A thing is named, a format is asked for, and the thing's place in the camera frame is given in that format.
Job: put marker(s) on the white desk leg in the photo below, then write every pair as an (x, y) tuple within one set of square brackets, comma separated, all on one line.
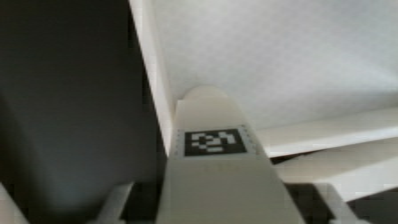
[(222, 188)]

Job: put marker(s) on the white U-shaped boundary fence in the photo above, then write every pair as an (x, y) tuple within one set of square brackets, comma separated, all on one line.
[(355, 167)]

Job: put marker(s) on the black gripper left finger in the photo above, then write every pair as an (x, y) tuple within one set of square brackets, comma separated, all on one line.
[(129, 205)]

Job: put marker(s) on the white desk top tray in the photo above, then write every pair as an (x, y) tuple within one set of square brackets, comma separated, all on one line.
[(298, 55)]

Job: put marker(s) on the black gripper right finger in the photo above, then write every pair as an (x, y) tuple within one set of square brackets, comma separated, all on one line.
[(319, 204)]

